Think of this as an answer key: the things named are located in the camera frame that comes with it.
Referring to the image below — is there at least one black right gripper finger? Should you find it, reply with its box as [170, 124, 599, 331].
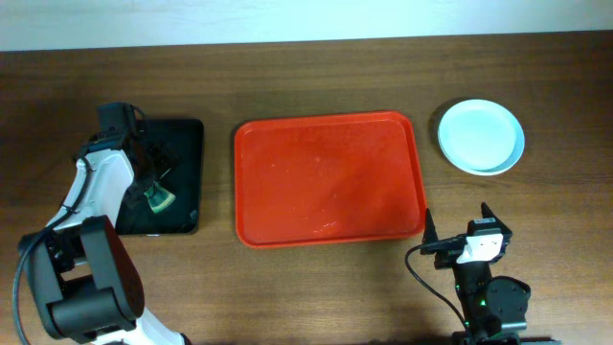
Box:
[421, 208, 439, 249]
[480, 202, 509, 233]

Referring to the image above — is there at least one green yellow scrub sponge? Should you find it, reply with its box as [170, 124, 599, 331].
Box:
[145, 181, 176, 214]

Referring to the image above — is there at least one light blue plate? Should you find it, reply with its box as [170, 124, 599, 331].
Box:
[437, 99, 526, 176]

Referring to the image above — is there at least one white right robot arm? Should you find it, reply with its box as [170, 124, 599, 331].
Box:
[420, 203, 531, 344]

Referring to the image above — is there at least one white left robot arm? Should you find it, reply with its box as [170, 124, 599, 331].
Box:
[12, 134, 189, 344]

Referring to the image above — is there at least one black plastic tray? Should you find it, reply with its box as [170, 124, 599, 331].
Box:
[115, 119, 204, 236]

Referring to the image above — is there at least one red plastic tray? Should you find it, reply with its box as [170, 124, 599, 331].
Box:
[234, 110, 427, 249]

